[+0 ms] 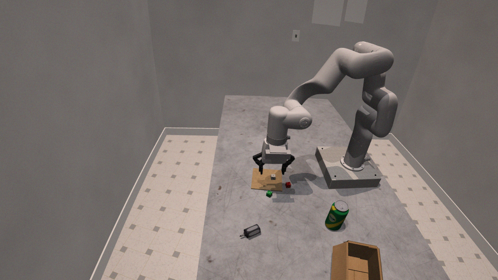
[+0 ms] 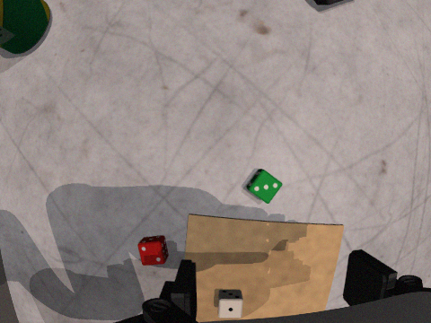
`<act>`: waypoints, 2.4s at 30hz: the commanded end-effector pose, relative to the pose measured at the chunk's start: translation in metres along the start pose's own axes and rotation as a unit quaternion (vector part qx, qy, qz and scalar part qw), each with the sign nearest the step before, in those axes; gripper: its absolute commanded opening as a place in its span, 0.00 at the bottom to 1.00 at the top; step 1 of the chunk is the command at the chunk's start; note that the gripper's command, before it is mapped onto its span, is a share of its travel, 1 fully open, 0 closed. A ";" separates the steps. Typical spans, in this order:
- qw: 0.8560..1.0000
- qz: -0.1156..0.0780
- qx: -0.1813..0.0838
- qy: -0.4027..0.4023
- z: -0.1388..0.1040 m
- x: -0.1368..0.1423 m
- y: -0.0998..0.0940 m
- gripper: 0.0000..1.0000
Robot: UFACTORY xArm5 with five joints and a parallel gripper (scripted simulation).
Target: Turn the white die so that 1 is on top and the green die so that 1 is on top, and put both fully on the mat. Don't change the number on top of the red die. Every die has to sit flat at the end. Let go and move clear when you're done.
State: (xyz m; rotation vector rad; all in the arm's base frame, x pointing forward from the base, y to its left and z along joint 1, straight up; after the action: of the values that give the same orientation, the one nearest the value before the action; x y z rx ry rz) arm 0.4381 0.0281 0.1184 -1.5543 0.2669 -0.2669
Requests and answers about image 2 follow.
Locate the red die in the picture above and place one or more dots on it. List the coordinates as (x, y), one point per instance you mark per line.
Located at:
(153, 250)

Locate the green soda can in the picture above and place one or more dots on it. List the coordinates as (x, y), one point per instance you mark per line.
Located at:
(22, 24)

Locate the tan mat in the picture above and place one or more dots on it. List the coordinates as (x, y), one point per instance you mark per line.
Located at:
(281, 268)

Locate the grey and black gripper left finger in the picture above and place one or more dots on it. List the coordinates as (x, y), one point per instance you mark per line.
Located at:
(177, 302)

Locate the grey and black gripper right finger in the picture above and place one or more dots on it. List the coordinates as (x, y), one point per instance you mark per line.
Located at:
(369, 279)

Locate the green die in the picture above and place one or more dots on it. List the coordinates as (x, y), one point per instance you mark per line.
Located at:
(264, 185)

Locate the white die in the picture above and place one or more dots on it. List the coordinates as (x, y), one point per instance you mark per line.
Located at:
(230, 304)

